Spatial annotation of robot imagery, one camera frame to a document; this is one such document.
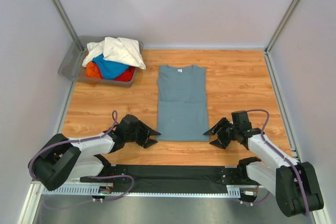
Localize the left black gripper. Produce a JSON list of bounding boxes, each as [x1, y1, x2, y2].
[[125, 121, 160, 149]]

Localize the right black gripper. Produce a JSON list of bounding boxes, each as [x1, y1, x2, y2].
[[203, 119, 238, 150]]

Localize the grey-blue t shirt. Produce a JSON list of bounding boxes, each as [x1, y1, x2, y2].
[[156, 65, 209, 142]]

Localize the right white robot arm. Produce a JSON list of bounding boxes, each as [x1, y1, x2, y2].
[[204, 110, 324, 217]]

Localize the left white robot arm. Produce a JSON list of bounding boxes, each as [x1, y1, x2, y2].
[[28, 111, 160, 191]]

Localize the red t shirt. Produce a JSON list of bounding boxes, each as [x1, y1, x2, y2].
[[114, 66, 136, 82]]

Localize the blue t shirt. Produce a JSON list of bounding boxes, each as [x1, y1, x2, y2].
[[92, 55, 129, 80]]

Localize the orange t shirt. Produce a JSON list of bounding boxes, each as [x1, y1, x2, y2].
[[86, 61, 103, 79]]

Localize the white t shirt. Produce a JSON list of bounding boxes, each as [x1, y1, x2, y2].
[[82, 37, 146, 70]]

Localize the grey plastic bin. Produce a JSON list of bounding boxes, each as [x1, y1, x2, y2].
[[58, 36, 139, 87]]

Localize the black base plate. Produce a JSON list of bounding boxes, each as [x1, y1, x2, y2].
[[80, 164, 269, 193]]

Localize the grey slotted cable duct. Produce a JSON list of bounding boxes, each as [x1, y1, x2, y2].
[[41, 184, 240, 199]]

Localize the right aluminium corner post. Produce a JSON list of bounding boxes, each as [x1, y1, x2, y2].
[[265, 0, 318, 53]]

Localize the aluminium corner post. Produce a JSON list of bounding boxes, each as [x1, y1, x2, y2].
[[265, 0, 318, 53], [51, 0, 84, 51]]

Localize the aluminium rail frame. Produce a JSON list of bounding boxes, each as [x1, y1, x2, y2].
[[31, 163, 320, 189]]

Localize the left aluminium corner post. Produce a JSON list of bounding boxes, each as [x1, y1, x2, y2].
[[51, 0, 84, 51]]

